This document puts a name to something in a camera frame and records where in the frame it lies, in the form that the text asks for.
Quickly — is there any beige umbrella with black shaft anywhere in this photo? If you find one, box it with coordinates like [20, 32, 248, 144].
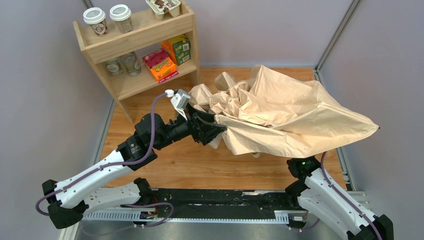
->
[189, 65, 379, 158]

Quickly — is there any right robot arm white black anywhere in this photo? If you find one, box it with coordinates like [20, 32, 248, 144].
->
[285, 156, 395, 240]

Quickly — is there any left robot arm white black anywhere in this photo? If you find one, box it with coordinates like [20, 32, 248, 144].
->
[42, 104, 227, 229]

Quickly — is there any orange pink snack box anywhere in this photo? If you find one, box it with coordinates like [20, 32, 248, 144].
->
[142, 49, 179, 84]

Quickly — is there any green orange carton box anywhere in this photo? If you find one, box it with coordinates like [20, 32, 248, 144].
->
[161, 34, 191, 66]

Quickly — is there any wooden two-tier shelf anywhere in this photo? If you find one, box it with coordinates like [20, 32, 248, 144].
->
[73, 0, 201, 123]

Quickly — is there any clear glass jar right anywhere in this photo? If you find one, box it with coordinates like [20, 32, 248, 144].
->
[121, 51, 141, 76]

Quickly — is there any clear glass jar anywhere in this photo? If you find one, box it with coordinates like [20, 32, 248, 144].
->
[121, 51, 141, 76]
[104, 57, 124, 76]

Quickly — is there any clear glass jar left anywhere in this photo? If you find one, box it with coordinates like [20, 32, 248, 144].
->
[104, 57, 124, 76]

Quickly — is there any pudding cup multipack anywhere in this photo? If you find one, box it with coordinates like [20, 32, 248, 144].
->
[145, 0, 181, 20]

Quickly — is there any paper cup grey sleeve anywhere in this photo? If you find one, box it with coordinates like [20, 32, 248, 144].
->
[109, 4, 134, 34]

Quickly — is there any paper cup red logo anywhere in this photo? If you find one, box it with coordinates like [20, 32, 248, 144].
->
[83, 7, 109, 37]

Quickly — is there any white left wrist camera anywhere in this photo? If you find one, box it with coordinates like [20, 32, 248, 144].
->
[165, 89, 191, 121]

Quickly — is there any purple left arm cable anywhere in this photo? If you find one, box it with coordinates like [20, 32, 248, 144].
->
[35, 92, 168, 217]

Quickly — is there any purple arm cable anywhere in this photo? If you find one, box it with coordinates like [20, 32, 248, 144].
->
[319, 151, 383, 240]
[35, 92, 168, 217]

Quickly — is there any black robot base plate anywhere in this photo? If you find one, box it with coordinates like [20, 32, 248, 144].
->
[136, 188, 303, 220]

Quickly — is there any aluminium slotted cable rail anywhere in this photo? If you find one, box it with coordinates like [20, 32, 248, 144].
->
[80, 209, 290, 224]

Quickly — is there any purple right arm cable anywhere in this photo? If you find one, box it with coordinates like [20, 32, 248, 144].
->
[319, 151, 383, 240]

